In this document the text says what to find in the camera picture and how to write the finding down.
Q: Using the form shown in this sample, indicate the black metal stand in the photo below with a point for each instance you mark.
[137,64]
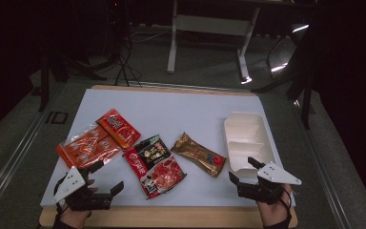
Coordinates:
[44,89]
[306,105]

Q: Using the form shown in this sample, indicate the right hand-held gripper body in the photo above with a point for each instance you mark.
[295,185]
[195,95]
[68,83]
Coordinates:
[276,175]

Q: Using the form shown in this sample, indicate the person's left hand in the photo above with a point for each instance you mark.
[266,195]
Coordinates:
[74,218]

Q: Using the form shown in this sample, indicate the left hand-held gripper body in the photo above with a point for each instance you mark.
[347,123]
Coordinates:
[71,184]

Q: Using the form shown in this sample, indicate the clear orange packet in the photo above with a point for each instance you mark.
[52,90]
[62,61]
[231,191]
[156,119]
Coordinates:
[85,148]

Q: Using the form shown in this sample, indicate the white divided food container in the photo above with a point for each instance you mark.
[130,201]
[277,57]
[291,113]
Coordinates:
[248,127]

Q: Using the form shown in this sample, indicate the glossy dark panel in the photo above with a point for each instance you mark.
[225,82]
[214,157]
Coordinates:
[282,54]

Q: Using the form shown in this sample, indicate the person's right hand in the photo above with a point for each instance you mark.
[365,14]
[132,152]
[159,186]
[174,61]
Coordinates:
[274,214]

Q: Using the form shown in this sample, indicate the white metal desk frame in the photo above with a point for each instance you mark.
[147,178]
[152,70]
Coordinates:
[209,25]

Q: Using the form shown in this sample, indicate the gold foil packet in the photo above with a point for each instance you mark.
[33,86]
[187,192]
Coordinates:
[197,152]

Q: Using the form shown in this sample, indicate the white table mat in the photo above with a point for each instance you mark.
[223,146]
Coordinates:
[178,108]

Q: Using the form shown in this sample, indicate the small red sauce packet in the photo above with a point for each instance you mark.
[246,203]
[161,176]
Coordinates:
[117,127]

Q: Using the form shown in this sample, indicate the large red black sauce packet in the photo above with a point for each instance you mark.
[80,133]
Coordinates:
[162,175]

